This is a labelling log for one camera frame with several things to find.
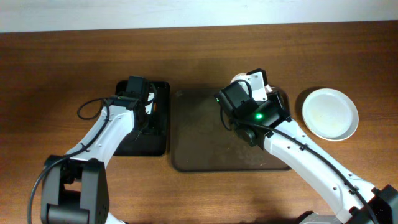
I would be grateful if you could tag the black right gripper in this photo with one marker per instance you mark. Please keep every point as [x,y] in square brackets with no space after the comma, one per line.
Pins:
[280,100]

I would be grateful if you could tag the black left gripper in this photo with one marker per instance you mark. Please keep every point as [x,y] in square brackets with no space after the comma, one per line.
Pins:
[152,121]

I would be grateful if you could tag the pink plate with red stain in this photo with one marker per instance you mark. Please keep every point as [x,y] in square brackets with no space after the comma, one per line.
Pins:
[256,80]

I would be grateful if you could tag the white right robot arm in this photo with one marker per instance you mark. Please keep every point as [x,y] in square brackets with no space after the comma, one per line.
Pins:
[352,199]

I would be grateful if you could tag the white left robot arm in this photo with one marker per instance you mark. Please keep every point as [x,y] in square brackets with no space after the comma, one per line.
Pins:
[74,185]

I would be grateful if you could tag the black small tray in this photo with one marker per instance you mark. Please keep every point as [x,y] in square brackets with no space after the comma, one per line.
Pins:
[156,142]

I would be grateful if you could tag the brown serving tray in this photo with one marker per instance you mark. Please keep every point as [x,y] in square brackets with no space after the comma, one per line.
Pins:
[200,143]

